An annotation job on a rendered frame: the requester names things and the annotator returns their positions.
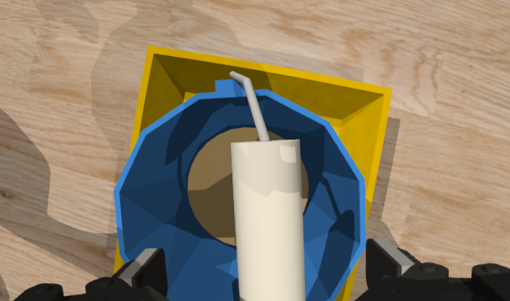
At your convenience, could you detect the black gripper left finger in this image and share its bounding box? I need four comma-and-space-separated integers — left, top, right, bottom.
13, 248, 170, 301

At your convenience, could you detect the yellow tray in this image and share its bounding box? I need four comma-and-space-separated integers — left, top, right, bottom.
129, 45, 392, 226

